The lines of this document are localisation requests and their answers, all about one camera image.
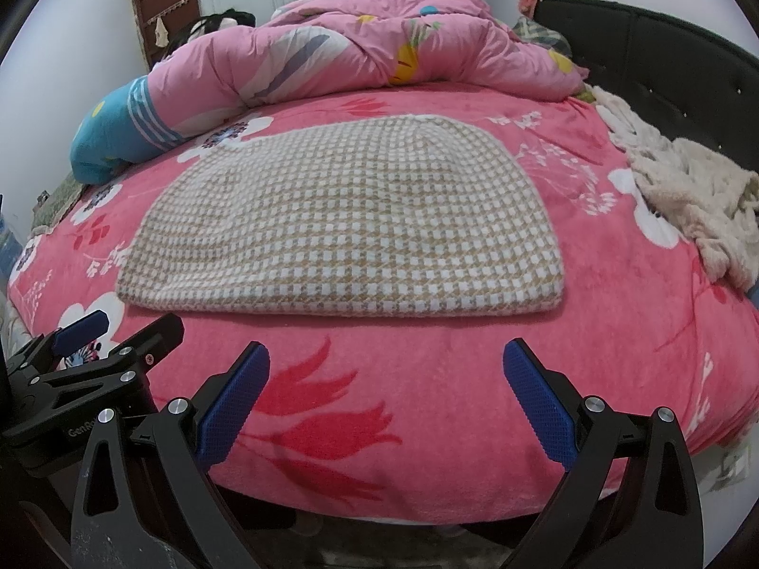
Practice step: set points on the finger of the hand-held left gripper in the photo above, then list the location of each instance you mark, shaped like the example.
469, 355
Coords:
142, 349
80, 332

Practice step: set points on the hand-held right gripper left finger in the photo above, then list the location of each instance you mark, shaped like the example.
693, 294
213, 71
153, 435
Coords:
234, 406

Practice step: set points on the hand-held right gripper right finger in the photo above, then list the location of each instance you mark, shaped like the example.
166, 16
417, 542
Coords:
542, 409

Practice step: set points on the beige houndstooth coat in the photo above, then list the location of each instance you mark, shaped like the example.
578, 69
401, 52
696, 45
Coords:
356, 219

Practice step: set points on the blue bag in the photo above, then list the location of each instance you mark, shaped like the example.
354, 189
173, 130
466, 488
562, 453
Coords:
7, 243

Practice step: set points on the pink floral fleece blanket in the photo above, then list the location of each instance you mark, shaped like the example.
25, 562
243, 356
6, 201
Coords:
415, 397

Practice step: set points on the grey patterned cloth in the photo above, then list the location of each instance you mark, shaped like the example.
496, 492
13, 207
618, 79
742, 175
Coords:
59, 201

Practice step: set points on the grey picture-print bed sheet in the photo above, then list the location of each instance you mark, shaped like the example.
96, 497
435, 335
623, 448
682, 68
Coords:
729, 465

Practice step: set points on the blue-grey cloth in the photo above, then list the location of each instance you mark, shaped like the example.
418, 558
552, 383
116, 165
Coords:
754, 296

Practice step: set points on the cream fluffy cloth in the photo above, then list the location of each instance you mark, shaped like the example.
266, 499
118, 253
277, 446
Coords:
699, 189

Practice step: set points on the cream hanging pouch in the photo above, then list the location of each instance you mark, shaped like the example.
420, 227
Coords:
160, 32

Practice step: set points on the black cloth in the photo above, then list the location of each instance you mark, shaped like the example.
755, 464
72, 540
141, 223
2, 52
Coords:
219, 21

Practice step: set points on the pink and blue quilt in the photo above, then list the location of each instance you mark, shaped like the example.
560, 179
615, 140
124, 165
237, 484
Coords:
332, 47

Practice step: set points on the grey plaid cloth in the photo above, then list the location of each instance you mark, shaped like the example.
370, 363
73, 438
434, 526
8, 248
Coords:
539, 32

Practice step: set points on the black padded headboard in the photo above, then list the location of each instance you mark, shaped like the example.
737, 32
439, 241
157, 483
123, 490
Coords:
652, 41

